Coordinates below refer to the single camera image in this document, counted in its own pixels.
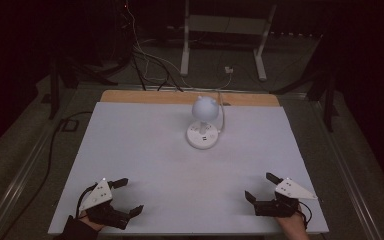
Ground black floor cable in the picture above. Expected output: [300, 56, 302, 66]
[0, 110, 94, 240]

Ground white table mat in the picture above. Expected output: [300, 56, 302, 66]
[47, 101, 330, 236]

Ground person's left hand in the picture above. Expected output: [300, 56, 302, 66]
[78, 212, 106, 232]

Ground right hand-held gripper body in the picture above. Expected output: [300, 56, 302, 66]
[253, 177, 319, 219]

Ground hand-held gripper cable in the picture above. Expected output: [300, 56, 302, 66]
[75, 186, 95, 218]
[298, 199, 313, 230]

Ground white metal desk frame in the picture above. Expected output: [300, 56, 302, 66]
[179, 0, 278, 82]

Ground black metal stand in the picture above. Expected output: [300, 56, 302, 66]
[47, 55, 119, 120]
[269, 65, 340, 133]

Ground white round night lamp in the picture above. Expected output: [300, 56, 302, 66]
[191, 95, 221, 136]

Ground right hand-held gripper cable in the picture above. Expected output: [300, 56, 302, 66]
[298, 199, 313, 230]

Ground metal floor rail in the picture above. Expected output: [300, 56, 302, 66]
[0, 85, 81, 240]
[309, 98, 384, 240]

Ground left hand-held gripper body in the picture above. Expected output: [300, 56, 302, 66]
[78, 178, 130, 231]

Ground bundle of black cables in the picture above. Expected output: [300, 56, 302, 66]
[126, 43, 185, 93]

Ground person's right hand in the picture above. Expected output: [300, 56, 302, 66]
[276, 205, 311, 240]

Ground white socket cable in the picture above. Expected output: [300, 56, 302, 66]
[217, 92, 227, 134]

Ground left hand-held gripper cable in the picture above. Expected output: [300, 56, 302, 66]
[75, 186, 95, 218]

